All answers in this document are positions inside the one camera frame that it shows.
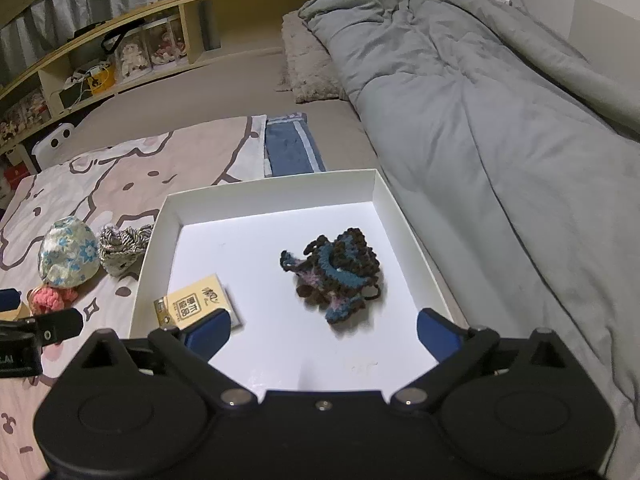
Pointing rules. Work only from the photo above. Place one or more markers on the floral silk pouch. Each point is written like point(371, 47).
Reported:
point(70, 255)

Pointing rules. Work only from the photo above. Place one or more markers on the wooden headboard shelf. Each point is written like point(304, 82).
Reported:
point(195, 25)

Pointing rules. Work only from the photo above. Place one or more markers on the white cardboard box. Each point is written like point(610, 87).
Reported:
point(260, 260)

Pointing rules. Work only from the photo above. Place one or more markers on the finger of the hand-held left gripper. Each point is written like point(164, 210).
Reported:
point(9, 302)
point(60, 325)

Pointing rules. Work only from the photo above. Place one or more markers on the row of small figurines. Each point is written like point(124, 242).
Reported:
point(22, 112)

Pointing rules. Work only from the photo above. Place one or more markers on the black storage box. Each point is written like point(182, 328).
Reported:
point(72, 97)

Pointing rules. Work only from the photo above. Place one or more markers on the brown and blue crochet piece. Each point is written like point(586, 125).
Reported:
point(332, 275)

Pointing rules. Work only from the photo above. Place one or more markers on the clear box with red doll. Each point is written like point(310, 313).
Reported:
point(167, 45)

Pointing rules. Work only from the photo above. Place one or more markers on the cartoon printed blanket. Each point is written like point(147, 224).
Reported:
point(100, 180)

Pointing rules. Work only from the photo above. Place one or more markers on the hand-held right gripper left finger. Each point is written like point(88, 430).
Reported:
point(210, 332)

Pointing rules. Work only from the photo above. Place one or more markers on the small yellow card box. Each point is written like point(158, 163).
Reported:
point(200, 300)

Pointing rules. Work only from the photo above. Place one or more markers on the grey comforter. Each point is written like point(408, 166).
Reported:
point(475, 135)

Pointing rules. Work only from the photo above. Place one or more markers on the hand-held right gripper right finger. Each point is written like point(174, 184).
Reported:
point(436, 335)

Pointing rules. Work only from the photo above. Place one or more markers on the clear box with white doll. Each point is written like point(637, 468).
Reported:
point(132, 57)

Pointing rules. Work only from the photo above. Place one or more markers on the white knitted piece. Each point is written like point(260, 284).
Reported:
point(120, 252)

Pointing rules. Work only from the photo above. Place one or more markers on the yellow storage box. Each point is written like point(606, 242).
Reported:
point(99, 81)

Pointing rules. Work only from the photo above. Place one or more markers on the pink crochet doll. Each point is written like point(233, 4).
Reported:
point(47, 300)

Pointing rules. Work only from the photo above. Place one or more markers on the blue towel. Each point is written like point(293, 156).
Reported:
point(290, 145)

